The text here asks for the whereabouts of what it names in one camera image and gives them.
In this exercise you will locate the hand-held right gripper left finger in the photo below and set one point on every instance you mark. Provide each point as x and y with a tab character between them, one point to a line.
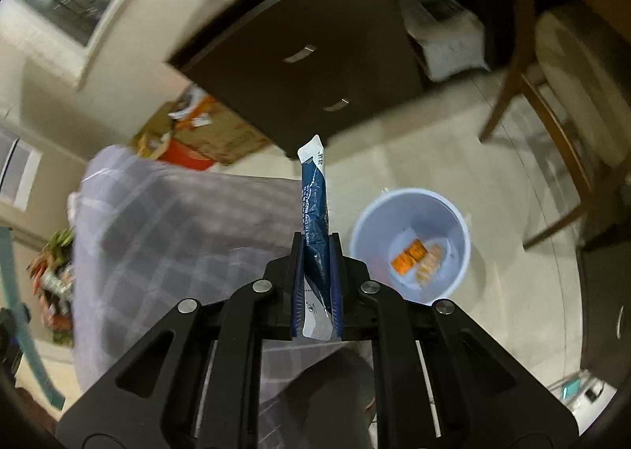
297	281

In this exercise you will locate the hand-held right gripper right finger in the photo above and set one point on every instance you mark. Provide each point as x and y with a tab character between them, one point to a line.
335	281

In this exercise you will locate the pale blue plastic bin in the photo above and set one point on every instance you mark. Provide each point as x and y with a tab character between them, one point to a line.
379	242

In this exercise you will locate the blue stick packet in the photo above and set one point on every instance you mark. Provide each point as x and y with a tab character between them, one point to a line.
314	202

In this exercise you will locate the orange snack wrapper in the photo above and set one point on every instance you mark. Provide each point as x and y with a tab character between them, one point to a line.
408	256

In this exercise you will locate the clear wrapper with orange pieces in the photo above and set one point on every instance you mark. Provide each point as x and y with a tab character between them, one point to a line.
430	264

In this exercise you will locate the grey checked tablecloth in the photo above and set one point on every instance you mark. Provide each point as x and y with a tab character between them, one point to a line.
172	242

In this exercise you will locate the orange cardboard box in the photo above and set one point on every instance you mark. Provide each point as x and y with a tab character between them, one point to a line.
222	131

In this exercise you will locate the red cardboard box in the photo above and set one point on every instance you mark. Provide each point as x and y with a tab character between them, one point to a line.
182	155

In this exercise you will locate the dark brown drawer cabinet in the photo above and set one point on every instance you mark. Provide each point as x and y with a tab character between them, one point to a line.
296	59

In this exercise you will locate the pile of colourful packets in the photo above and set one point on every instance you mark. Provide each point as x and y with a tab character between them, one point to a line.
54	281

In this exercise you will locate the wooden chair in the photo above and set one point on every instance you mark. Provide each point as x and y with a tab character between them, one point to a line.
537	104

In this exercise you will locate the white box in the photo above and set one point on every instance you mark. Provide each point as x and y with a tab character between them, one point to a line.
443	34

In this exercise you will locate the dark brown cupboard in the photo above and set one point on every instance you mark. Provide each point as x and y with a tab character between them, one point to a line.
606	301

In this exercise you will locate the small white and teal device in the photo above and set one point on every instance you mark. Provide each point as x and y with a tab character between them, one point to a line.
586	387

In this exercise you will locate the beige chair cushion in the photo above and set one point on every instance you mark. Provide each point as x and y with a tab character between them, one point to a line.
586	79

